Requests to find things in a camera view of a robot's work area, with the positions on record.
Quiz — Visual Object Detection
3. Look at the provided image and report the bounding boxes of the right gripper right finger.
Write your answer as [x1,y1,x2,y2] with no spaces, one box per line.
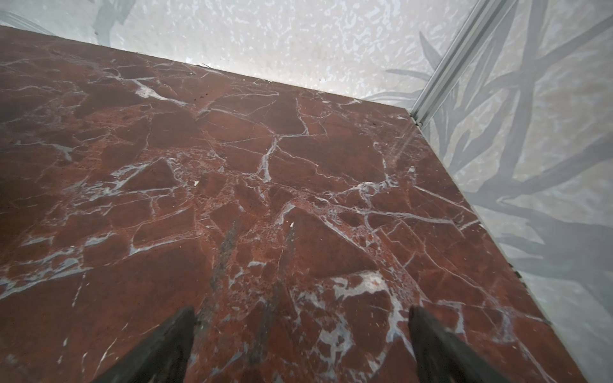
[408,306,508,383]

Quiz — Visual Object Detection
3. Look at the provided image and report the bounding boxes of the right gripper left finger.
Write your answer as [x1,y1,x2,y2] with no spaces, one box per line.
[94,306,196,383]

